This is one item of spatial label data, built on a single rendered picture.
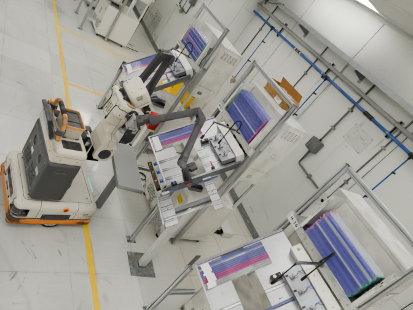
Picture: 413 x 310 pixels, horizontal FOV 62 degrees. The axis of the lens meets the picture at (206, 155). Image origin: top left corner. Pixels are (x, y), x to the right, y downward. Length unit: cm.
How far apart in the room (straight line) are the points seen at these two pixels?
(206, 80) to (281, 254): 241
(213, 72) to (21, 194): 249
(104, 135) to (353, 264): 199
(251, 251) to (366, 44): 298
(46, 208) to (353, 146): 319
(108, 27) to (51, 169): 490
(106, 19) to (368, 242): 601
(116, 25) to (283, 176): 441
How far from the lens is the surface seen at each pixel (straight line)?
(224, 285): 256
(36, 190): 286
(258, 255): 263
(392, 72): 437
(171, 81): 413
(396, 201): 394
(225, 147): 321
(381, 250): 253
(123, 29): 733
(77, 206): 307
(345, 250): 242
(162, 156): 330
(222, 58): 421
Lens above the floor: 238
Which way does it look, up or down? 25 degrees down
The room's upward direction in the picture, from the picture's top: 39 degrees clockwise
